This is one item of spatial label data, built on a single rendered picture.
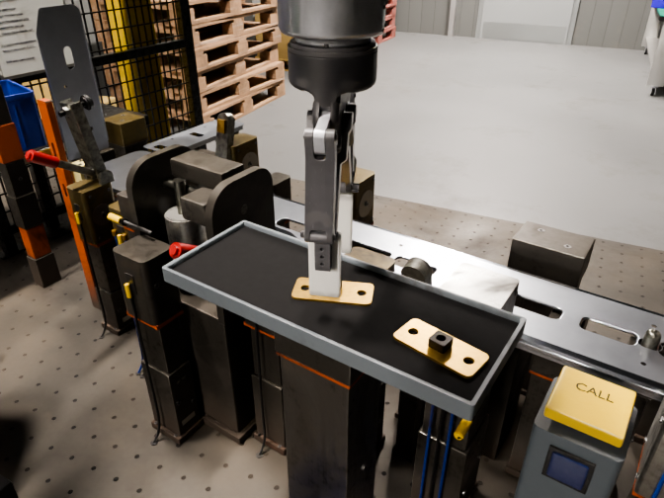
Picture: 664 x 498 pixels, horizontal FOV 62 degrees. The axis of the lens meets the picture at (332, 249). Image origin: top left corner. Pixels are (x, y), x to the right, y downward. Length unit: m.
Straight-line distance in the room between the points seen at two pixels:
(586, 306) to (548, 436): 0.43
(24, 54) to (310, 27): 1.34
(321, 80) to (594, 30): 8.47
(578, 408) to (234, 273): 0.37
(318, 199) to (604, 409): 0.29
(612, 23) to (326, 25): 8.47
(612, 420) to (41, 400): 1.02
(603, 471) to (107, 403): 0.91
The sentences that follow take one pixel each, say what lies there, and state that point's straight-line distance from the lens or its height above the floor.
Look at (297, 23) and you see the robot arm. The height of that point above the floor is 1.43.
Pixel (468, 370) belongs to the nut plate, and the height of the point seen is 1.16.
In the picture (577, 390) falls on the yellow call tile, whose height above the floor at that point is 1.16.
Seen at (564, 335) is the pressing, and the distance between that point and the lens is 0.85.
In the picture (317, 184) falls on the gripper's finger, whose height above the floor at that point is 1.31.
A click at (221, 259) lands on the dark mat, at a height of 1.16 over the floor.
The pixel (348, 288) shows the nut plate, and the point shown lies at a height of 1.16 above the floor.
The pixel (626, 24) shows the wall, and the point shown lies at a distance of 8.87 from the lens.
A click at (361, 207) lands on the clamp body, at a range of 1.15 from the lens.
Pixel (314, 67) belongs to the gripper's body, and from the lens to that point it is 0.46.
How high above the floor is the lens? 1.50
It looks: 31 degrees down
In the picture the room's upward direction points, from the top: straight up
